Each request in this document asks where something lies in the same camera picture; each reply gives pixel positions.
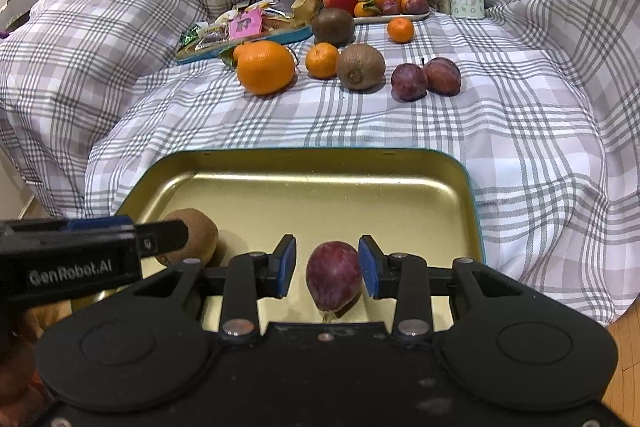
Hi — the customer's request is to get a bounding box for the gold metal tray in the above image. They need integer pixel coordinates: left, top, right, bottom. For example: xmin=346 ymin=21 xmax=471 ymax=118
xmin=118 ymin=148 xmax=486 ymax=325

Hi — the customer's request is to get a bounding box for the large orange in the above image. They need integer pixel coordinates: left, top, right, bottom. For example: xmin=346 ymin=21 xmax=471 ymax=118
xmin=233 ymin=40 xmax=296 ymax=95

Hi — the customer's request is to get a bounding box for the light brown kiwi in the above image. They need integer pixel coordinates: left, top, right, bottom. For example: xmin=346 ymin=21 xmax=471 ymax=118
xmin=336 ymin=43 xmax=386 ymax=91

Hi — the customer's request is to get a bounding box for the mandarin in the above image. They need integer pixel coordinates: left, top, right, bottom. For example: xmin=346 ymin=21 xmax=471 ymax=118
xmin=305 ymin=42 xmax=340 ymax=80
xmin=386 ymin=17 xmax=414 ymax=44
xmin=354 ymin=0 xmax=380 ymax=17

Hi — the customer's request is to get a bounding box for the dark brown round fruit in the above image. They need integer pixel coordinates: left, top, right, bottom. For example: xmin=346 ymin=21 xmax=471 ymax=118
xmin=311 ymin=8 xmax=355 ymax=46

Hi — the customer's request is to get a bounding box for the plaid bed sheet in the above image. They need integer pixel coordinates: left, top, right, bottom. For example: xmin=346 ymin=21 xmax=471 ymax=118
xmin=1 ymin=0 xmax=639 ymax=324

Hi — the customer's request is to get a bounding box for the teal snack tray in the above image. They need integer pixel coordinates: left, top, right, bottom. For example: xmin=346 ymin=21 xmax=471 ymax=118
xmin=176 ymin=25 xmax=312 ymax=64

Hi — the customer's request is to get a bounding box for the right loose plum with stem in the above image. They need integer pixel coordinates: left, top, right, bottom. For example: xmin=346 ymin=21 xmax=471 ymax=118
xmin=422 ymin=57 xmax=461 ymax=96

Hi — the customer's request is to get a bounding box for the pink snack packet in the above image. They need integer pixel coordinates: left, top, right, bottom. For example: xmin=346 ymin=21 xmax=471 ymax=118
xmin=228 ymin=9 xmax=262 ymax=40

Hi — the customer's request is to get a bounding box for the white fruit plate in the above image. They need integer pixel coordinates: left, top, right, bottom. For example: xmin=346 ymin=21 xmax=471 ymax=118
xmin=354 ymin=12 xmax=431 ymax=25

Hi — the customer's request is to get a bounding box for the mandarin on plate front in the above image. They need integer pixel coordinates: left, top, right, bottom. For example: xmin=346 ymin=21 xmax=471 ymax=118
xmin=354 ymin=0 xmax=380 ymax=17

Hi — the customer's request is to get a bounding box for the gold snack packet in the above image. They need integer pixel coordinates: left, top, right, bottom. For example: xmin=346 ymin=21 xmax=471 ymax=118
xmin=292 ymin=0 xmax=320 ymax=24

